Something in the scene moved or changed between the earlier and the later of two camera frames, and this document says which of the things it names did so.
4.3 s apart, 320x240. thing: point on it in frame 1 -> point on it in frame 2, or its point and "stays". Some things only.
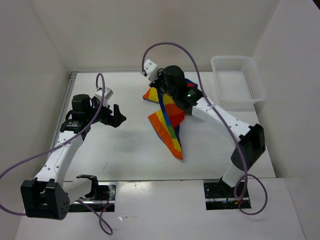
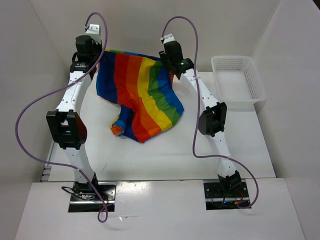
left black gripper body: (103, 114) -> (97, 50)
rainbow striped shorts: (166, 121) -> (143, 87)
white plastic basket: (240, 82) stays
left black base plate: (102, 200) stays
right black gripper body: (160, 83) -> (165, 60)
